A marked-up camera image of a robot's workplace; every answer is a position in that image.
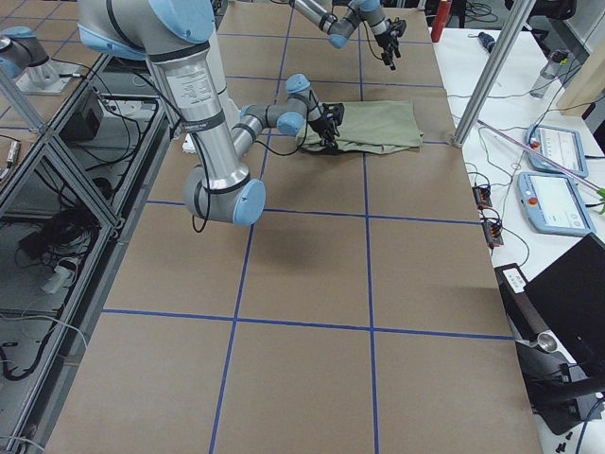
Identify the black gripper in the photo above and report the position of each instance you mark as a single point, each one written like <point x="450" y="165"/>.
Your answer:
<point x="322" y="127"/>
<point x="385" y="41"/>

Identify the light green long-sleeve shirt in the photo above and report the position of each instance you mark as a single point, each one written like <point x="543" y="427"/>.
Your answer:
<point x="376" y="127"/>

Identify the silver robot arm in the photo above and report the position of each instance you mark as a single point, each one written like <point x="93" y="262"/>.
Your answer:
<point x="339" y="30"/>
<point x="174" y="38"/>

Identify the red cylinder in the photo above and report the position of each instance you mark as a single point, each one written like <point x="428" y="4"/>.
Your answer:
<point x="440" y="21"/>

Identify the clear water bottle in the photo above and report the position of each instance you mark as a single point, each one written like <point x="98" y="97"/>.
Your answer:
<point x="555" y="60"/>

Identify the upper blue teach pendant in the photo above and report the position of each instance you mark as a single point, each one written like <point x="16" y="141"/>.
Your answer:
<point x="562" y="146"/>

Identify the blue teach pendant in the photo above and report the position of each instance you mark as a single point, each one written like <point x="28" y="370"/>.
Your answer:
<point x="553" y="205"/>
<point x="562" y="146"/>

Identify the lower blue teach pendant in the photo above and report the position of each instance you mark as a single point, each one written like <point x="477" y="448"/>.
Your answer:
<point x="553" y="205"/>

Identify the metal reaching stick white hook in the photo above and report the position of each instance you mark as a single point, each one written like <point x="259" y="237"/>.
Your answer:
<point x="541" y="162"/>

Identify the black monitor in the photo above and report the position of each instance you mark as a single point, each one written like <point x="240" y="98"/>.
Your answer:
<point x="569" y="296"/>

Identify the aluminium frame post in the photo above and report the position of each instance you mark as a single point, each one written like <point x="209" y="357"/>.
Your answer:
<point x="507" y="37"/>

